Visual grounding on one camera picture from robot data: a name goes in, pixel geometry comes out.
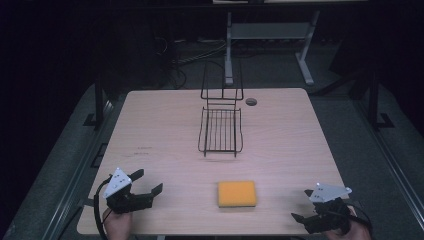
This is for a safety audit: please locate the person's right hand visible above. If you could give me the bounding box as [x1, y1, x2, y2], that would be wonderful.
[324, 205, 373, 240]

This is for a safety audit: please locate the yellow sponge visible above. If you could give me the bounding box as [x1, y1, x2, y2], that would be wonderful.
[217, 180, 258, 209]

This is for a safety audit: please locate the black wire rack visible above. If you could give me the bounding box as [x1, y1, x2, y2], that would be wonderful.
[197, 60, 245, 159]

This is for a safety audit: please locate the person's left hand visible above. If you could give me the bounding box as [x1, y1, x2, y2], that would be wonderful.
[102, 208, 134, 240]

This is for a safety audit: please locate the grey metal stand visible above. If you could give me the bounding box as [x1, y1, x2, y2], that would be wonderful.
[224, 9, 322, 87]

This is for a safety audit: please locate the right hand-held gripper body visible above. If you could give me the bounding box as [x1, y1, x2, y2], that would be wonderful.
[304, 182, 353, 235]

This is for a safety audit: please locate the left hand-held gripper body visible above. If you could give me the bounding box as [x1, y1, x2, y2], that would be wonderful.
[102, 167, 138, 215]

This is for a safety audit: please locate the black metal post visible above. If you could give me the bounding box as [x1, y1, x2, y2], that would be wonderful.
[367, 70, 395, 130]
[82, 72, 107, 128]

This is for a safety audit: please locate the bundle of floor cables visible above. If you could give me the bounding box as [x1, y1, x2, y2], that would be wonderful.
[153, 35, 228, 90]

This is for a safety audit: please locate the black cable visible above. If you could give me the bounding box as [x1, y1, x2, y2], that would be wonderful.
[93, 175, 112, 240]

